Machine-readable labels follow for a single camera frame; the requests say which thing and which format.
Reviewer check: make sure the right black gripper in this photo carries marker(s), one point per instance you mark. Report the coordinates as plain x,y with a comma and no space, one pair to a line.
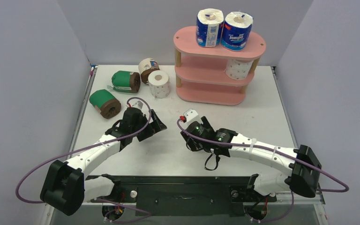
191,139

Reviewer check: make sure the pink three-tier shelf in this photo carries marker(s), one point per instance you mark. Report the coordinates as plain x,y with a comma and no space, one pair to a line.
200,71

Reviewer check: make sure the green brown roll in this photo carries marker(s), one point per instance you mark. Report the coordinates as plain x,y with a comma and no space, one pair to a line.
105,103
125,81

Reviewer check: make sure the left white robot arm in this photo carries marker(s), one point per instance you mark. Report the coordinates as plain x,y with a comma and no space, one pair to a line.
66,185

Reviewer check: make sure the upright floral paper roll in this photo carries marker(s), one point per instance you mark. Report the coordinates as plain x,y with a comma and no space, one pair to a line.
159,84

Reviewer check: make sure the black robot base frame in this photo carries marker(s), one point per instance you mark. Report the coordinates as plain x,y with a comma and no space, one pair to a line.
182,196

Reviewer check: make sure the beige brown paper roll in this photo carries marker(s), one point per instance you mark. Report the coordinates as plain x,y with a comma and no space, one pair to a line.
146,67

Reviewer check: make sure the far green brown roll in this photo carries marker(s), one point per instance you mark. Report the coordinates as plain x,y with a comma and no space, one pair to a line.
125,81

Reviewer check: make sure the near green brown roll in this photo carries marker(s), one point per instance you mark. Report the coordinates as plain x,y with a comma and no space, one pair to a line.
105,103

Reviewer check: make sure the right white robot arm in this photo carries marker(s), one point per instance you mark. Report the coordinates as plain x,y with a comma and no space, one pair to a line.
297,167

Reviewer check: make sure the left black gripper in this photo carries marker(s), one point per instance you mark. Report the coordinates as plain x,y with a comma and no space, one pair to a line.
153,127

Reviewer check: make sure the floral paper roll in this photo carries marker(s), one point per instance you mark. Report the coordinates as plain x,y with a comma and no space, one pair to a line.
159,84
238,70

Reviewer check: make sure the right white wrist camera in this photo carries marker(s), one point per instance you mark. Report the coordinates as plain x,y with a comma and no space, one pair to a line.
190,116

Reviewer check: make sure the blue paper roll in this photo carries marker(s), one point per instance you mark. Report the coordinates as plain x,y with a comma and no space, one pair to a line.
209,25

